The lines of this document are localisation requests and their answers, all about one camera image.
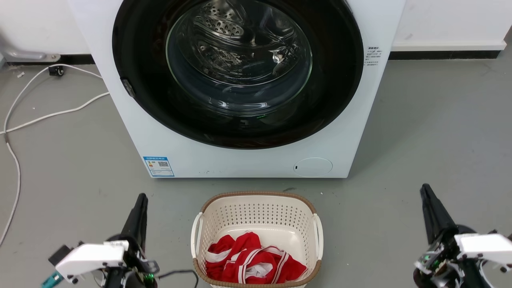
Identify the red white-striped garment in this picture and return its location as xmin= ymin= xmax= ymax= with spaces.
xmin=205 ymin=232 xmax=308 ymax=284

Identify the white front-load washing machine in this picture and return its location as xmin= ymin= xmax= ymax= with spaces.
xmin=67 ymin=0 xmax=406 ymax=179

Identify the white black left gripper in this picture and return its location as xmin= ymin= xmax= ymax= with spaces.
xmin=55 ymin=194 xmax=160 ymax=288

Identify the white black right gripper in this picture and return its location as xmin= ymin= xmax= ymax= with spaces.
xmin=413 ymin=184 xmax=512 ymax=288

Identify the small printed text sticker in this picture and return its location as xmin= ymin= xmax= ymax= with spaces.
xmin=364 ymin=46 xmax=383 ymax=66

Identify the teal cable connector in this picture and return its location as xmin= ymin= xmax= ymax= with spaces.
xmin=41 ymin=271 xmax=64 ymax=288

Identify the steel perforated drum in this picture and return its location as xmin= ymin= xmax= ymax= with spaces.
xmin=168 ymin=0 xmax=312 ymax=86

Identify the grey metal pipe bracket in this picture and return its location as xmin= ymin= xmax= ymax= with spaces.
xmin=0 ymin=34 xmax=61 ymax=63

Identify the round white filter cover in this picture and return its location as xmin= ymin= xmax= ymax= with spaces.
xmin=293 ymin=157 xmax=333 ymax=178

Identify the white wall ledge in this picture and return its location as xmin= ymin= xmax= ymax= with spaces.
xmin=391 ymin=40 xmax=508 ymax=52

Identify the thin white floor cable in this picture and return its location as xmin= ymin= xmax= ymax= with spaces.
xmin=0 ymin=64 xmax=102 ymax=245

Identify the cream plastic laundry basket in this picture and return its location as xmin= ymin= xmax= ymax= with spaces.
xmin=190 ymin=191 xmax=324 ymax=288

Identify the black round glass door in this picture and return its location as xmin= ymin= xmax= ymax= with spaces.
xmin=112 ymin=0 xmax=364 ymax=150

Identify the blue energy label sticker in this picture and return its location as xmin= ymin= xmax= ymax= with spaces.
xmin=143 ymin=156 xmax=175 ymax=178

